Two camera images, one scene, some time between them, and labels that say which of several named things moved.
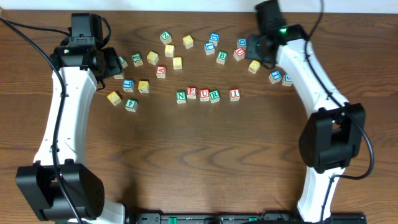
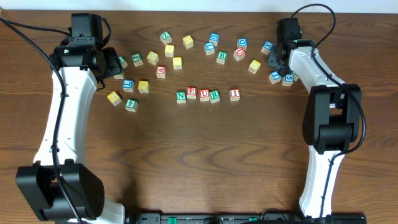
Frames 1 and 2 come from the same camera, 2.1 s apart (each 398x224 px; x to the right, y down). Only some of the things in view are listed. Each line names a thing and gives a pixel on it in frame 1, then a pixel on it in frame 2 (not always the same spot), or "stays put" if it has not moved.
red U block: x=204 y=94 stays put
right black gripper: x=257 y=48 -> x=277 y=58
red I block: x=234 y=94 stays put
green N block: x=181 y=97 stays put
